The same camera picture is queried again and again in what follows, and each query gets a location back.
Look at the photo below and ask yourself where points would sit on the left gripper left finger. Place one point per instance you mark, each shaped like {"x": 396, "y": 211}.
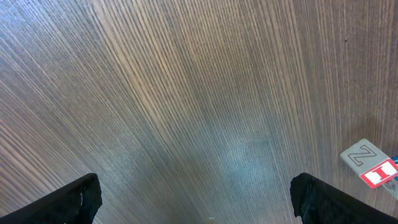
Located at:
{"x": 76, "y": 202}

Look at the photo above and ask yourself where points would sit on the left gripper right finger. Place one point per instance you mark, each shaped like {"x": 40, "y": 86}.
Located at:
{"x": 317, "y": 202}

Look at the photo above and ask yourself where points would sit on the red I block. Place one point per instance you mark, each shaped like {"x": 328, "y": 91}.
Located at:
{"x": 372, "y": 165}

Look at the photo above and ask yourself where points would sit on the white picture block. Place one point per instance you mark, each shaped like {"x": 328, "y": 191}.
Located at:
{"x": 392, "y": 187}

